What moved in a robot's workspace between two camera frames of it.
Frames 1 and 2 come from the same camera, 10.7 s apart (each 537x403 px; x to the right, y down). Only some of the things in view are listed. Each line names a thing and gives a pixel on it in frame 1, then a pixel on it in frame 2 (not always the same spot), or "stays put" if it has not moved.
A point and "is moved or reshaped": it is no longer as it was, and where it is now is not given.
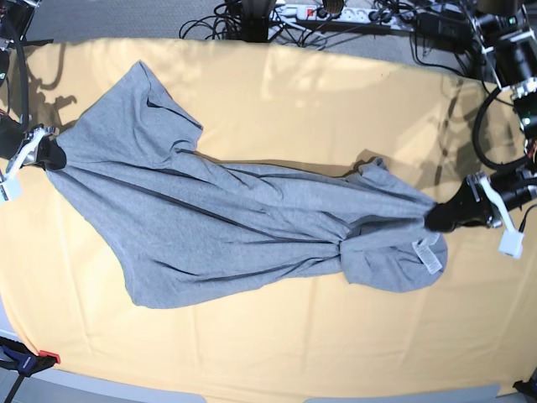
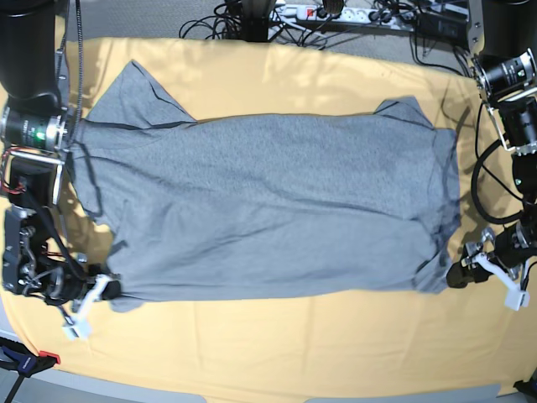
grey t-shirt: (185, 226) is moved or reshaped
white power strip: (346, 14) stays put
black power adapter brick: (437, 28) stays put
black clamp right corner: (528, 387) stays put
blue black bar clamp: (25, 362) stays put
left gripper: (27, 153) -> (104, 287)
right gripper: (467, 208) -> (471, 271)
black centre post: (255, 19) stays put
